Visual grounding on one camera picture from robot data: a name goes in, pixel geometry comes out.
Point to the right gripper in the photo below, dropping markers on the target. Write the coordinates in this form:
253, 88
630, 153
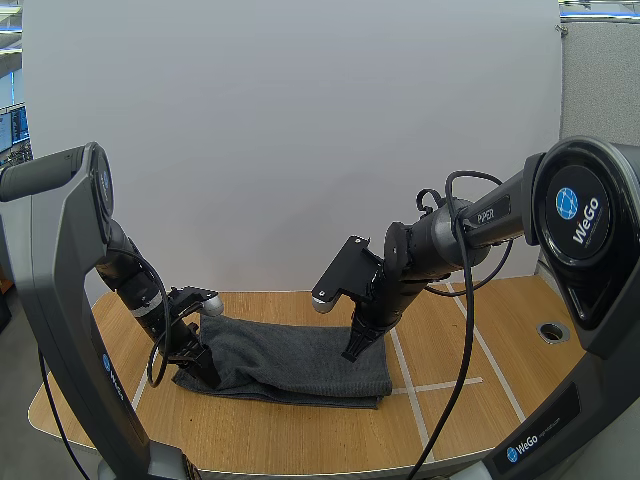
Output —
382, 305

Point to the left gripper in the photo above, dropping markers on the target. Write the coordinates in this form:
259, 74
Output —
176, 332

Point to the dark grey towel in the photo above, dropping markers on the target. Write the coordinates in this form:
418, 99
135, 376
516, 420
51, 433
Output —
300, 360

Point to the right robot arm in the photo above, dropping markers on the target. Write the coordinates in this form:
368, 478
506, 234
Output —
575, 210

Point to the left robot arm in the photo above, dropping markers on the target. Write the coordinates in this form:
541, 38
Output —
60, 280

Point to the white backdrop board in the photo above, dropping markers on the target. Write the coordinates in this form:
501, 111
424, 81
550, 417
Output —
300, 125

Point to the computer screen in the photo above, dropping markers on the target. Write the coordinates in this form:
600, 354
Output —
11, 130

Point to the grey partition panel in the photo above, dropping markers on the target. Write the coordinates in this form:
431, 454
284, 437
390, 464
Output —
600, 80

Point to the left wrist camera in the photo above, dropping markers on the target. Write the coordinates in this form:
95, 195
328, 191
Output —
212, 305

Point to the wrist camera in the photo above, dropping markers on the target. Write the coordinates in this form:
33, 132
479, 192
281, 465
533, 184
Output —
345, 270
212, 305

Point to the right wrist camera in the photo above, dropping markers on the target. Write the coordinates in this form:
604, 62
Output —
345, 270

